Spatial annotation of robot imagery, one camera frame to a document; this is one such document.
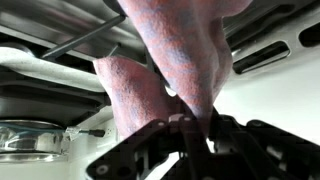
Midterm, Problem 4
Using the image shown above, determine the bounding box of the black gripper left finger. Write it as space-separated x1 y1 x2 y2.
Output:
85 114 198 180

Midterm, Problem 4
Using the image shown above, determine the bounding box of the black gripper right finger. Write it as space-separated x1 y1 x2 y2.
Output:
209 114 320 180

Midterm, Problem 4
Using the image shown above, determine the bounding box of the stainless steel pot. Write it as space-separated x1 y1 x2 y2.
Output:
0 119 106 164

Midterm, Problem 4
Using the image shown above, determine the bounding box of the pink cloth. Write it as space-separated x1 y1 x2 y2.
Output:
94 0 253 138

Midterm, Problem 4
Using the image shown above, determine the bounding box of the stainless steel gas stove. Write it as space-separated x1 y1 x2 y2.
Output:
0 0 320 128

